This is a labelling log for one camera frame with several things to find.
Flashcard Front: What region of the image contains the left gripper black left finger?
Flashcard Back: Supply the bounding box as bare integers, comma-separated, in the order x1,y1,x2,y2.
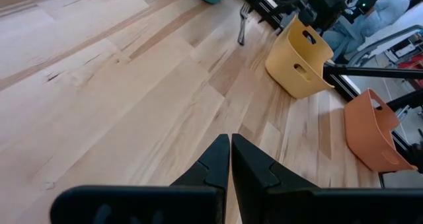
49,133,231,224

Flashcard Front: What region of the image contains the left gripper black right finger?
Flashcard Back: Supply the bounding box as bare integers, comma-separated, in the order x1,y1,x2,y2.
231,133,423,224

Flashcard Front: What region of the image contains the black metal fork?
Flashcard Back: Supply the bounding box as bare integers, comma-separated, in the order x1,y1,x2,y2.
237,2,252,46

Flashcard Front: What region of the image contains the person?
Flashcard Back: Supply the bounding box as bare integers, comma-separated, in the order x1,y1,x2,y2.
322,0,416,65

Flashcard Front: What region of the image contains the yellow plastic bin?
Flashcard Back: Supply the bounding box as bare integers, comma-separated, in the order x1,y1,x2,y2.
264,15,335,100

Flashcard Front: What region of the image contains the orange plastic bin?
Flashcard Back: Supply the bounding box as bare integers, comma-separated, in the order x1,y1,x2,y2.
343,88,418,174

